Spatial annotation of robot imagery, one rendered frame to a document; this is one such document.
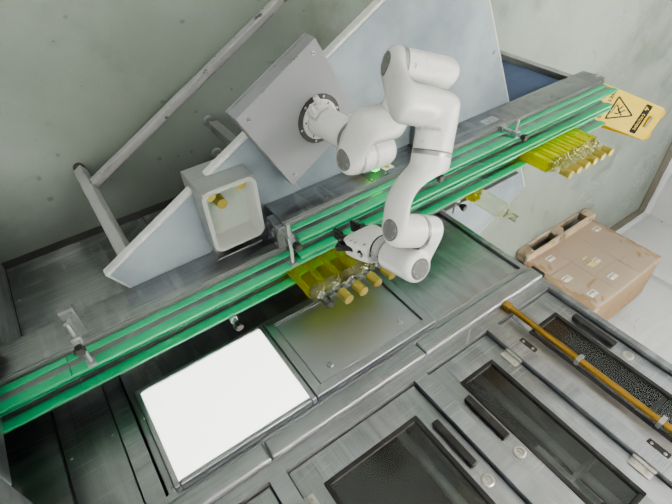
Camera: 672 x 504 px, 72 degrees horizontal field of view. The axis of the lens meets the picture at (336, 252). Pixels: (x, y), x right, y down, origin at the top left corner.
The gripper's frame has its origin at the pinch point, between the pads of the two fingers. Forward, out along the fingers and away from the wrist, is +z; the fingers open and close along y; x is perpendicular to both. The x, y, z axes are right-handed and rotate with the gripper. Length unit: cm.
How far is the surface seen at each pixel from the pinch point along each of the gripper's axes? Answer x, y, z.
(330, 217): -9.5, 11.2, 28.7
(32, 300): -22, -84, 92
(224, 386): -39, -42, 16
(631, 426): -64, 45, -56
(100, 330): -15, -65, 36
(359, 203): -9.5, 23.5, 29.0
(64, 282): -21, -72, 94
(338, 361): -43.1, -9.9, 4.0
